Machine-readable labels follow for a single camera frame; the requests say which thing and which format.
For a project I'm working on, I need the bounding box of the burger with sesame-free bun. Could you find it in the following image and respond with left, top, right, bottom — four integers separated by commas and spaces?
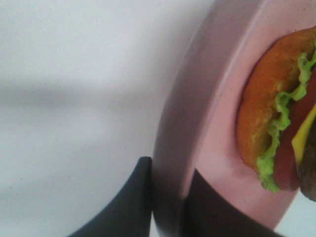
236, 27, 316, 200

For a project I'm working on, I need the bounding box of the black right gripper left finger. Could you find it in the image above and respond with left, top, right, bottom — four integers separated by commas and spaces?
71, 157, 152, 237

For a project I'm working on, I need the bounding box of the pink round plate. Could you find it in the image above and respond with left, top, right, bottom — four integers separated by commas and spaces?
152, 0, 316, 237

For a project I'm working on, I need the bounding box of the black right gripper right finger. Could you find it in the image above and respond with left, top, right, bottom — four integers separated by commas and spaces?
184, 168, 316, 237

